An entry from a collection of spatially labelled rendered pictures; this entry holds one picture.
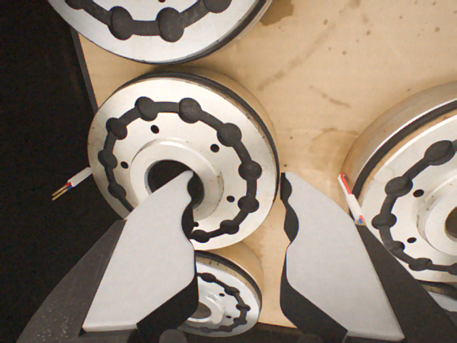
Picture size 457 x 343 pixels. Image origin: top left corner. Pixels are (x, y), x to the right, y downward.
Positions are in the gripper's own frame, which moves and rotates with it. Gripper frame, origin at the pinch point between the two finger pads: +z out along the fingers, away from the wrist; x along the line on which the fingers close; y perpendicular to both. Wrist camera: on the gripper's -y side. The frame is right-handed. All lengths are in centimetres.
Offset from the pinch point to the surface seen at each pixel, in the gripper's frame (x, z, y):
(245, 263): 0.6, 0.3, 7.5
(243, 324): 0.7, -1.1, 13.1
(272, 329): 3.8, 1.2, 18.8
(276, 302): 3.8, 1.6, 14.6
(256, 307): 1.5, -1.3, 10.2
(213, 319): -1.6, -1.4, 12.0
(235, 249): -0.1, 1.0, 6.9
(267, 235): 2.3, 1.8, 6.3
